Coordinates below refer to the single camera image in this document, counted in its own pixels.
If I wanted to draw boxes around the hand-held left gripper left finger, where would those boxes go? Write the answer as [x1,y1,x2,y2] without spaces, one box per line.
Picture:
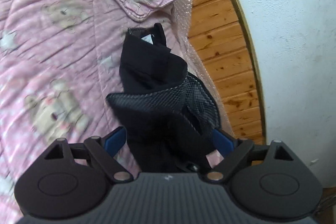
[45,127,132,183]

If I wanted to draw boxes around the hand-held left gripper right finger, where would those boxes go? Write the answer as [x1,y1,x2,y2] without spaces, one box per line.
[203,129,294,183]

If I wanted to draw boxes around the black shorts garment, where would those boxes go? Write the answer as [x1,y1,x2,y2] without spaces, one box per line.
[105,22,223,174]

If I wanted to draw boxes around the pink bear printed blanket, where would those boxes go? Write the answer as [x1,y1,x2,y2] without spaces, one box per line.
[0,0,227,224]

